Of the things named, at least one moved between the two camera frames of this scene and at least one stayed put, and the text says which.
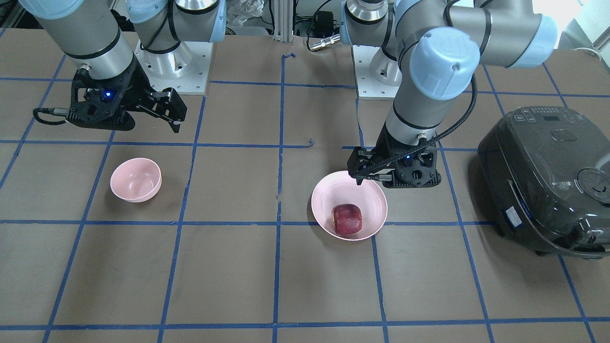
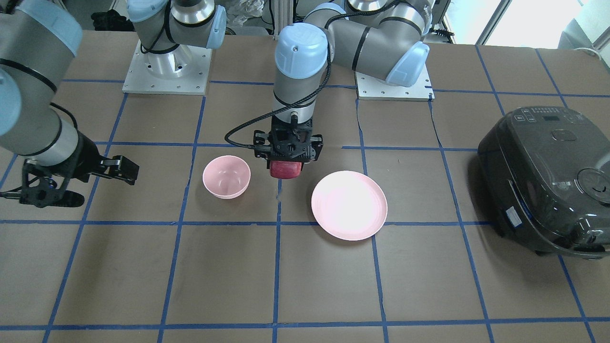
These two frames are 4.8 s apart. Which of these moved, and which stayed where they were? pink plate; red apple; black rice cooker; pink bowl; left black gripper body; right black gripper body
Moved: pink bowl; right black gripper body; red apple; left black gripper body
Stayed: pink plate; black rice cooker
